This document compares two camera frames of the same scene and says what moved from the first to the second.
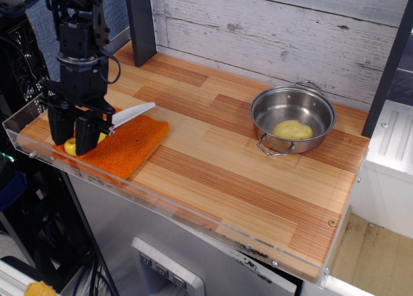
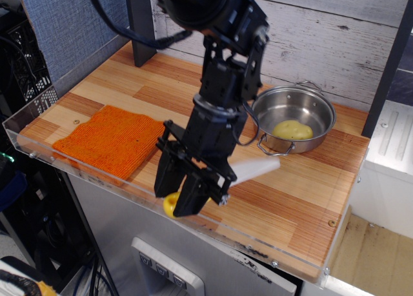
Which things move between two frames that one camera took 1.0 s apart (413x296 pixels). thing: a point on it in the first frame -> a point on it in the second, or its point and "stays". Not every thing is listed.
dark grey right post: x=381 y=91 stays
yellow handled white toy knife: x=70 y=145 -> x=238 y=170
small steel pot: x=295 y=117 stays
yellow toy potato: x=292 y=129 stays
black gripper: x=81 y=91 -> x=201 y=153
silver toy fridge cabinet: x=151 y=250 stays
